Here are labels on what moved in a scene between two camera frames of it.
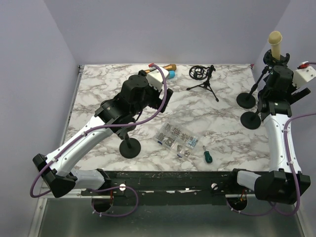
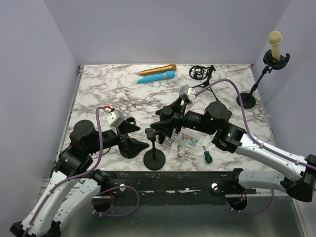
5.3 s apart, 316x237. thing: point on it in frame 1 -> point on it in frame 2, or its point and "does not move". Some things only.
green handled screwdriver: (209, 158) does not move
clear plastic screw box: (177, 140) does not move
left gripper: (158, 102) -> (133, 146)
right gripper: (298, 96) -> (167, 127)
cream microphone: (275, 38) does not move
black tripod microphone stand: (200, 72) does not move
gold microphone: (172, 67) does not move
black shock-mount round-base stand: (246, 100) does not move
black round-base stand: (251, 120) -> (154, 159)
